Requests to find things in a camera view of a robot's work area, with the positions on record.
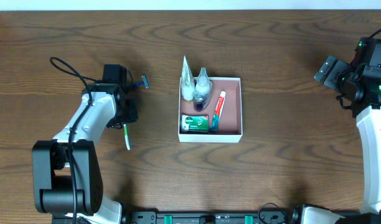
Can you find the red and teal toothpaste tube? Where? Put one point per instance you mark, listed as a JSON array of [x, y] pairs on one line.
[[218, 111]]

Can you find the blue disposable razor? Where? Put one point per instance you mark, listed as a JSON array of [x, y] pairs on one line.
[[144, 82]]

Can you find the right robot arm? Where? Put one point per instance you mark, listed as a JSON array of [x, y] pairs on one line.
[[360, 83]]

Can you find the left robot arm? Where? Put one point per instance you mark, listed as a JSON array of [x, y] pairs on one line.
[[66, 174]]

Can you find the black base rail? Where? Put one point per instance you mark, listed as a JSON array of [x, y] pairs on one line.
[[154, 217]]

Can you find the white squeeze tube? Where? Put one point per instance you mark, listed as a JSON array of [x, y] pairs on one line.
[[187, 82]]

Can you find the green soap bar package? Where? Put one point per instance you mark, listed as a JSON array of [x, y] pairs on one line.
[[194, 123]]

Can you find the green and white toothbrush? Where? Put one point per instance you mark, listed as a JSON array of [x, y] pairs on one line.
[[127, 142]]

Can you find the clear pump soap bottle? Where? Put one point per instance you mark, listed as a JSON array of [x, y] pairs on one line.
[[202, 92]]

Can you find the white box with pink interior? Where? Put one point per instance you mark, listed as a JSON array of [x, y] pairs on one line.
[[230, 128]]

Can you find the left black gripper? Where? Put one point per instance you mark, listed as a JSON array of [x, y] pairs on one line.
[[130, 111]]

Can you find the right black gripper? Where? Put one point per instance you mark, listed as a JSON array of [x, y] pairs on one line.
[[329, 73]]

